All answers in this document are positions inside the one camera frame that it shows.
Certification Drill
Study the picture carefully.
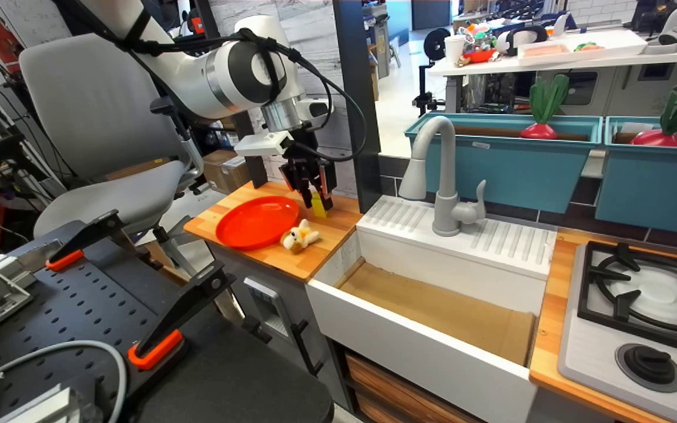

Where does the white background table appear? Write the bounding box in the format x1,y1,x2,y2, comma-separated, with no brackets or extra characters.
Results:
432,28,677,115

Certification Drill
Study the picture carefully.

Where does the left plush radish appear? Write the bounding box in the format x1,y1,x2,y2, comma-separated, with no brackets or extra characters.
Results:
521,75,569,139

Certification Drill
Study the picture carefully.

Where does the grey toy faucet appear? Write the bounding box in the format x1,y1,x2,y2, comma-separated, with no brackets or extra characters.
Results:
400,115,486,237

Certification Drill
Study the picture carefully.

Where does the white brown plush toy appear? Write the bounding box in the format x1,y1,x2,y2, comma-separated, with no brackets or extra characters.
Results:
279,219,320,254

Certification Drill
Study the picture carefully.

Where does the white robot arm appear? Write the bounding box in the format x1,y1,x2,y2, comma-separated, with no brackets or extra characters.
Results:
74,0,337,208

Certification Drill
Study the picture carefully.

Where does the black orange clamp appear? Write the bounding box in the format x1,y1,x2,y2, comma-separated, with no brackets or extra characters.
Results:
44,212,123,273
127,263,231,370

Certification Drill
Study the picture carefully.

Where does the grey cable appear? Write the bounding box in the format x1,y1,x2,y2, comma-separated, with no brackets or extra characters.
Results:
0,337,131,423

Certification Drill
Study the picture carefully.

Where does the grey toy stove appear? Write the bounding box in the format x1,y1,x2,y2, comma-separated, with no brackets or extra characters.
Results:
559,242,677,423

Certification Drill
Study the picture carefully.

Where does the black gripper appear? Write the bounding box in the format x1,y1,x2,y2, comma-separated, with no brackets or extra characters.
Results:
282,141,334,208

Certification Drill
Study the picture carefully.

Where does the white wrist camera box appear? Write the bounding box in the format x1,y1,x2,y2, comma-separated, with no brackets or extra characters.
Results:
234,130,292,156

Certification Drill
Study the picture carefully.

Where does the right teal planter box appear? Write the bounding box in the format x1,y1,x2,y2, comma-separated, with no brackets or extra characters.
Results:
594,115,677,232

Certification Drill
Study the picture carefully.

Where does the dark perforated mounting board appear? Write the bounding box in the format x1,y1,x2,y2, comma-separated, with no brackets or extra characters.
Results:
0,239,334,423

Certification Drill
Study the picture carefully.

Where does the grey office chair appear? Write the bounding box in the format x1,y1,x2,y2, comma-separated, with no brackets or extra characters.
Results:
18,33,203,237

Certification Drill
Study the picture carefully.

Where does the orange round plate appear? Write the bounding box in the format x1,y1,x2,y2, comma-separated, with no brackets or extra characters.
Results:
217,195,301,249

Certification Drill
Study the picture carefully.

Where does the white toy sink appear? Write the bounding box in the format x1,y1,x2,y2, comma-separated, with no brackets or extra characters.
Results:
307,196,557,423

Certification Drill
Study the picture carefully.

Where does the far black orange clamp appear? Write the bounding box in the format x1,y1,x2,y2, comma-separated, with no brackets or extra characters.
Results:
44,212,123,273

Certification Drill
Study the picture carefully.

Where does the black stove grate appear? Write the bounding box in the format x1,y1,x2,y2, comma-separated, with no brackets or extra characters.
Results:
577,242,677,347

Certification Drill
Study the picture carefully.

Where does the cardboard box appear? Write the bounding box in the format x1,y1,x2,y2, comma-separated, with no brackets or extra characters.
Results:
204,149,250,192

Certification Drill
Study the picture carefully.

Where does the teal planter box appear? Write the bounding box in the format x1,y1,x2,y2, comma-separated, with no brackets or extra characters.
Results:
594,115,677,232
400,112,601,214

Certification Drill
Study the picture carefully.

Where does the wooden counter cabinet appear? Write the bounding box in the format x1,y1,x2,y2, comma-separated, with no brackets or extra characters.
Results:
183,182,360,409

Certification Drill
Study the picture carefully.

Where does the black stove knob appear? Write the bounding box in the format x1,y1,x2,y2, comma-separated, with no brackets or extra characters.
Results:
616,342,677,393

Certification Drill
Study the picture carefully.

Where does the near black orange clamp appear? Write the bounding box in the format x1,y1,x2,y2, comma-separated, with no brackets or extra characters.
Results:
127,263,231,370

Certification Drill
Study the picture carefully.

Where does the left teal planter box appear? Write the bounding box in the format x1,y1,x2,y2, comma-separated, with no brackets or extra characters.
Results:
400,112,601,214

